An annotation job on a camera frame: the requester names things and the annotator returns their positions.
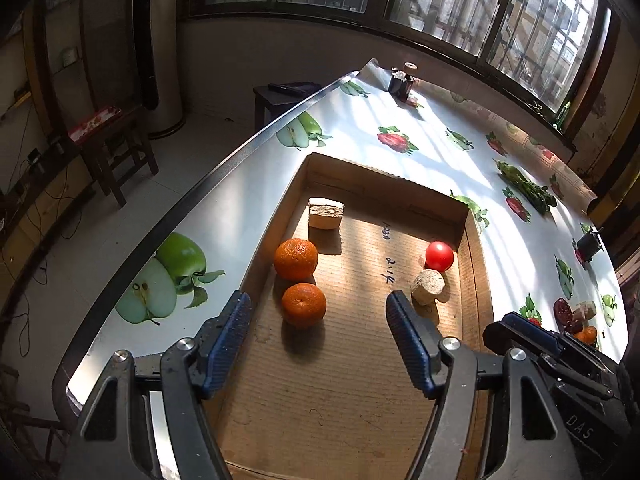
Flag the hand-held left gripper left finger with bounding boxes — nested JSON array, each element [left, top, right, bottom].
[[60, 290, 252, 480]]

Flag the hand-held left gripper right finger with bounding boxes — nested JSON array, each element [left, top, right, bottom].
[[386, 290, 581, 480]]

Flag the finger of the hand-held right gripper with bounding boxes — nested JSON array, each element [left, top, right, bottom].
[[482, 311, 568, 361]]

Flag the shallow cardboard box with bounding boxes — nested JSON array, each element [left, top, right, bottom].
[[205, 152, 496, 480]]

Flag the red tomato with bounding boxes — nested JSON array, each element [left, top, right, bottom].
[[425, 241, 455, 272]]

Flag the small black box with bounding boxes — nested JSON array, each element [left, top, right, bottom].
[[575, 225, 604, 263]]

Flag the fruit print tablecloth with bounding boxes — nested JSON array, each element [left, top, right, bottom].
[[65, 57, 632, 480]]

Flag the green leafy vegetable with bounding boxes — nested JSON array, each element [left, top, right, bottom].
[[494, 159, 557, 215]]

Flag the wooden stool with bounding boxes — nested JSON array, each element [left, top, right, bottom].
[[67, 106, 160, 209]]

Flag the wooden chair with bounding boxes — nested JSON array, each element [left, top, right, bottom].
[[0, 362, 68, 480]]

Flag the small dark side table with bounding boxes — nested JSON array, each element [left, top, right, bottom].
[[253, 81, 321, 132]]

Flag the low wooden cabinet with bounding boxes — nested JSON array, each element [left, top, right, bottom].
[[0, 130, 101, 266]]

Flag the red tray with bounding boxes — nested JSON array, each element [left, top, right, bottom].
[[67, 106, 130, 143]]

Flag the black cup with items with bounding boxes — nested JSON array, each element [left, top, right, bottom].
[[388, 61, 420, 103]]

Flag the black remote control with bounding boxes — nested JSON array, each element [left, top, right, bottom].
[[268, 81, 321, 96]]

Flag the tower air conditioner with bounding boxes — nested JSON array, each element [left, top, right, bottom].
[[145, 0, 187, 139]]

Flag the wooden wall shelf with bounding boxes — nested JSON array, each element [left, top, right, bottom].
[[0, 0, 151, 136]]

